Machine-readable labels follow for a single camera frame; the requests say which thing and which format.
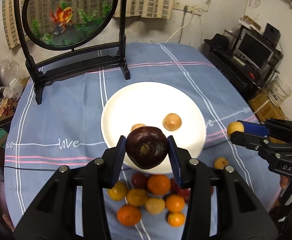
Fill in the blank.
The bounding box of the white round plate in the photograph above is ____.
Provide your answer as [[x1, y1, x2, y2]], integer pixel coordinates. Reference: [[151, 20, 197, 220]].
[[100, 81, 207, 175]]

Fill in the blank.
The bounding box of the tan round fruit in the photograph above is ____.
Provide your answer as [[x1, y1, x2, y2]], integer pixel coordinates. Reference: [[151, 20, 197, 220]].
[[163, 113, 182, 131]]

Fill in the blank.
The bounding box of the blue striped tablecloth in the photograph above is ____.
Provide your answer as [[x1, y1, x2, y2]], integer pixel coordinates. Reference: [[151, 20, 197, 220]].
[[4, 43, 280, 239]]

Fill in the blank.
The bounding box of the round goldfish screen ornament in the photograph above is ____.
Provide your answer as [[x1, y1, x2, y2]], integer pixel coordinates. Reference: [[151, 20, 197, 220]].
[[13, 0, 130, 104]]

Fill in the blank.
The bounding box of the small orange mandarin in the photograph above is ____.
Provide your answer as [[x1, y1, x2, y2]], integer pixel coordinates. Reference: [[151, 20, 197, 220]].
[[165, 194, 185, 213]]

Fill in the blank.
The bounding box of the dark purple mangosteen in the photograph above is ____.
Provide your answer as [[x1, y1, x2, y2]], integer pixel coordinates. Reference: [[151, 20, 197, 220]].
[[125, 126, 168, 170]]

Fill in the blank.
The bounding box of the white plastic bucket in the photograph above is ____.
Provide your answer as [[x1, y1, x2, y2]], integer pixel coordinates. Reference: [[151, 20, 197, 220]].
[[267, 76, 292, 107]]

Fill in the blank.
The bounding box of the beige checkered curtain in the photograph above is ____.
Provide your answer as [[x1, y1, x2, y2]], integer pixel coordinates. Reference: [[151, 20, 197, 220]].
[[1, 0, 179, 50]]

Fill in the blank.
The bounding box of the computer monitor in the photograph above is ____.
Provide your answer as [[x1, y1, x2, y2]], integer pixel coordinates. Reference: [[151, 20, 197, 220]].
[[234, 29, 274, 69]]

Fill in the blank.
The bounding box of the large orange tangerine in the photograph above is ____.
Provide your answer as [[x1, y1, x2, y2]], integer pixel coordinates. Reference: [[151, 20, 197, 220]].
[[147, 174, 171, 196]]

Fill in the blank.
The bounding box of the white teapot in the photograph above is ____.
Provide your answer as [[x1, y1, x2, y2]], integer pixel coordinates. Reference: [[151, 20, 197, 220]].
[[0, 78, 23, 99]]

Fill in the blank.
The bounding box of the small yellow longan fruit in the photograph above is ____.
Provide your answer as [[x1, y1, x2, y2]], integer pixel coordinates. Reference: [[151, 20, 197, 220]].
[[226, 121, 244, 138]]

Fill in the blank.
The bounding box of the red plum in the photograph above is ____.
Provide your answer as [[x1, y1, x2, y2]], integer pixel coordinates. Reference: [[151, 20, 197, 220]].
[[131, 173, 148, 189]]

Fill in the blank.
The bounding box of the yellow orange citrus fruit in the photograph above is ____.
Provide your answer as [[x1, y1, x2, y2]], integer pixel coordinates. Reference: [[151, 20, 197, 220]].
[[126, 188, 149, 207]]

